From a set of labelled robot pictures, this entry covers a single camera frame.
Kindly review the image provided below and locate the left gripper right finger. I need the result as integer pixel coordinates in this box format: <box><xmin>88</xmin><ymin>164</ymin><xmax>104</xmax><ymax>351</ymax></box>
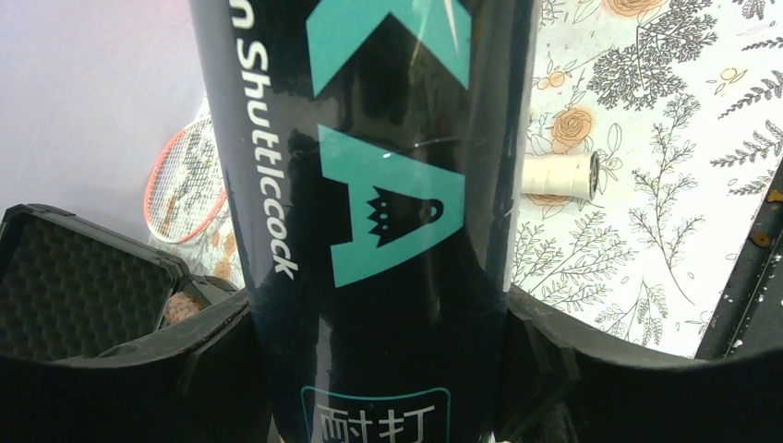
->
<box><xmin>495</xmin><ymin>288</ymin><xmax>782</xmax><ymax>442</ymax></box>

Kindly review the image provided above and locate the black shuttlecock tube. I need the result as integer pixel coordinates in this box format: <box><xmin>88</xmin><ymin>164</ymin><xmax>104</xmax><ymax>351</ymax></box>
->
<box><xmin>190</xmin><ymin>1</ymin><xmax>537</xmax><ymax>442</ymax></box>

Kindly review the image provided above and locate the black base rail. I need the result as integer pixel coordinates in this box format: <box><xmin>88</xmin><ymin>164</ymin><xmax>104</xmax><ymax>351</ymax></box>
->
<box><xmin>695</xmin><ymin>166</ymin><xmax>782</xmax><ymax>360</ymax></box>

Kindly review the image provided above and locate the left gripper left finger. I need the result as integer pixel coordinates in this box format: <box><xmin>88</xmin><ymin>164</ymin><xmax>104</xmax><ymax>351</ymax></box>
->
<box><xmin>1</xmin><ymin>291</ymin><xmax>271</xmax><ymax>442</ymax></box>

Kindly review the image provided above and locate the left pink badminton racket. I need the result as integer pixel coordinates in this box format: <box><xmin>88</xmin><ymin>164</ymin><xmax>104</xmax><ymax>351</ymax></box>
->
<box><xmin>143</xmin><ymin>114</ymin><xmax>601</xmax><ymax>245</ymax></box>

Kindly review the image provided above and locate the black poker chip case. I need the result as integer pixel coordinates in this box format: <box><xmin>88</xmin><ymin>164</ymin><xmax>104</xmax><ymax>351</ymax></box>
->
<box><xmin>1</xmin><ymin>204</ymin><xmax>237</xmax><ymax>362</ymax></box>

